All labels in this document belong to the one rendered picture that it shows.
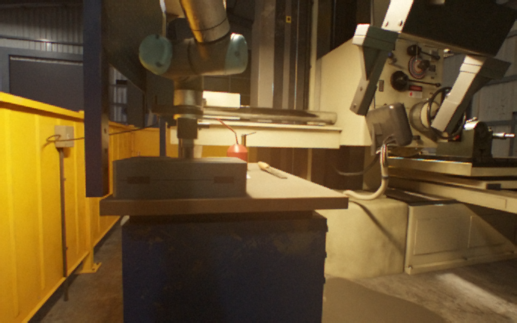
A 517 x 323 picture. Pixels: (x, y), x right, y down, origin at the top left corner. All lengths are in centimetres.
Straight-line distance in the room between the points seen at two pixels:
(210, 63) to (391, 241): 215
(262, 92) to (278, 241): 191
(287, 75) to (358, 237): 154
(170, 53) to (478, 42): 50
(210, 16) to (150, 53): 16
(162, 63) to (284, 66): 201
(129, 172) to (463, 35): 54
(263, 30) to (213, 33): 206
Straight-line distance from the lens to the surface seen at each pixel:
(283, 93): 247
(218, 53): 54
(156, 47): 59
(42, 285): 196
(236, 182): 52
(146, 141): 406
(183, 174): 52
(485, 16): 41
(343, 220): 217
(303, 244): 65
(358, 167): 284
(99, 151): 56
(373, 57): 36
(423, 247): 269
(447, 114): 44
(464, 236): 306
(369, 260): 235
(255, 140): 195
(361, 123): 205
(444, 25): 38
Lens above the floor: 106
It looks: 4 degrees down
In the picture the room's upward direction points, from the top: 2 degrees clockwise
